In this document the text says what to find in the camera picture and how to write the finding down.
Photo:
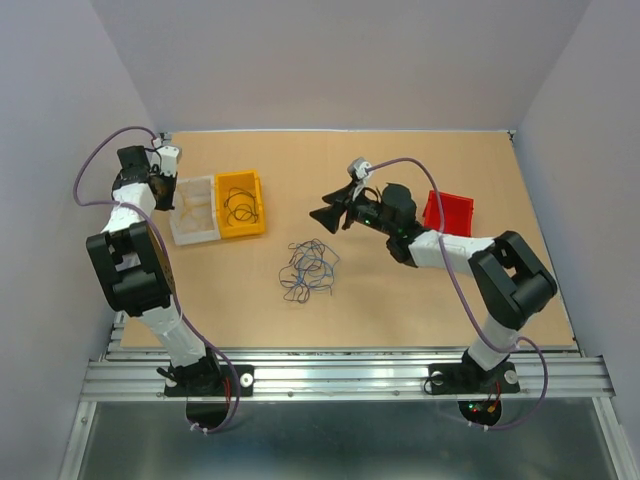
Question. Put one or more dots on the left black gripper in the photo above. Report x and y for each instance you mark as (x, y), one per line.
(166, 204)

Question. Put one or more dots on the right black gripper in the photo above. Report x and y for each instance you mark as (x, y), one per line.
(329, 216)

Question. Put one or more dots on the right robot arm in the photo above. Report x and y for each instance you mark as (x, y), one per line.
(512, 281)

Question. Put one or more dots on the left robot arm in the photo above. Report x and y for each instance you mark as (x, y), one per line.
(194, 368)

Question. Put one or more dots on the white plastic bin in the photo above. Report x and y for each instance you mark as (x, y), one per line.
(193, 219)

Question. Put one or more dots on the yellow plastic bin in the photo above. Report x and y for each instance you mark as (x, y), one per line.
(239, 204)

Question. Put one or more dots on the red plastic bin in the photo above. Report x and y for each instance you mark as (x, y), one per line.
(458, 213)

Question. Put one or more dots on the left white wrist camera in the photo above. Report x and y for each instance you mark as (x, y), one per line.
(165, 158)

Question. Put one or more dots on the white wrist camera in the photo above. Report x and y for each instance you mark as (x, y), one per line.
(165, 158)
(359, 171)

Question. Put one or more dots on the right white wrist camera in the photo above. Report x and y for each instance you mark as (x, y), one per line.
(359, 171)

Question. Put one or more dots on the aluminium front rail frame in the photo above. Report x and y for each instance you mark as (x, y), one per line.
(356, 376)

